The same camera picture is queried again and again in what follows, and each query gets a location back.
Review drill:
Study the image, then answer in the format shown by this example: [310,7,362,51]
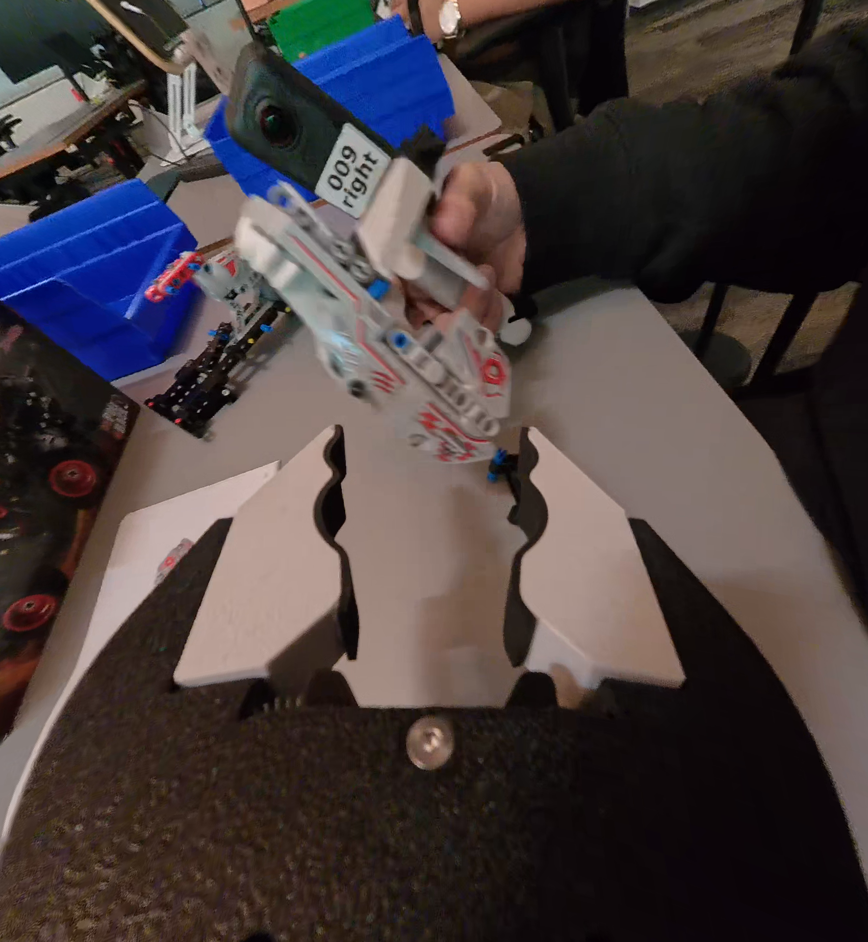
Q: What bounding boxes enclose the person's right hand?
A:
[399,160,528,328]

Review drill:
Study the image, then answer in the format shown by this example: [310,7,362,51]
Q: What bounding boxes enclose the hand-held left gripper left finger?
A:
[173,424,361,690]

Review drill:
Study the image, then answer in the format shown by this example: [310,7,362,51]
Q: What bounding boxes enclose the black table base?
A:
[688,276,825,394]

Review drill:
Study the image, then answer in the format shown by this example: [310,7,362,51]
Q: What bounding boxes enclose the green plastic crate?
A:
[268,0,378,63]

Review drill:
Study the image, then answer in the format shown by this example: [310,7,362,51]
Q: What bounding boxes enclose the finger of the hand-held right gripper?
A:
[357,157,438,281]

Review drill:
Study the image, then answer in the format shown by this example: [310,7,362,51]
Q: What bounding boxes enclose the toy brick instruction booklet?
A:
[15,462,282,744]

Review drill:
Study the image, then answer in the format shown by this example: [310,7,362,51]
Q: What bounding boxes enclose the black grey toy brick chassis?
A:
[143,250,297,441]

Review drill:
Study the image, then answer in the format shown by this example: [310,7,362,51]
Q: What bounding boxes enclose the blue storage bin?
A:
[0,179,200,381]
[204,15,456,203]

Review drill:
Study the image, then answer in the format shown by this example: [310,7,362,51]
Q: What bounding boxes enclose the wooden table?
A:
[0,77,148,196]

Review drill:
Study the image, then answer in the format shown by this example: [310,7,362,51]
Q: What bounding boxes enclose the black toy brick frame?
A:
[487,447,527,525]

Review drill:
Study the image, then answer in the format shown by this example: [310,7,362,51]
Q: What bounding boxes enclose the person's right forearm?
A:
[504,22,868,304]

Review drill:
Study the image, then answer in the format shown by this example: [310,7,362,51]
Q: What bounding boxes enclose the grey toy brick shark head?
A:
[234,184,514,466]

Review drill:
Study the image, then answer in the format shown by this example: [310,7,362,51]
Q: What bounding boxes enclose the dark monitor screen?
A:
[0,0,115,83]

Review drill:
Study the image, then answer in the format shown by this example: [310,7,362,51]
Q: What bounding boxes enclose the black printed toy set box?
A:
[0,276,141,774]

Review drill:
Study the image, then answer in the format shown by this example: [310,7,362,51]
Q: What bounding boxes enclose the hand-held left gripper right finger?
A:
[504,425,687,690]

